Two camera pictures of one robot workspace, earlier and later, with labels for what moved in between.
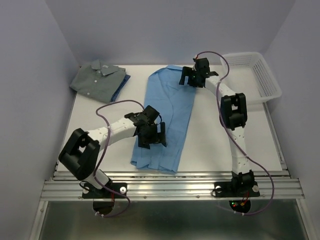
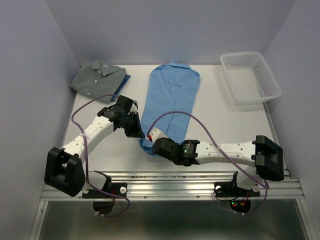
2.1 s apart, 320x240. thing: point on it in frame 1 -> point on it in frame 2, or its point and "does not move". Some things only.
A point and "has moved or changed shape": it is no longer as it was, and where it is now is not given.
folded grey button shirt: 98,81 does not move
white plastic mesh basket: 250,74 does not move
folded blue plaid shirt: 121,86 does not move
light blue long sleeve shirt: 174,102 has moved or changed shape
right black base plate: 236,189 does not move
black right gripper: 187,71 -> 168,139
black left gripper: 143,142 -> 137,131
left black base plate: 89,192 does not move
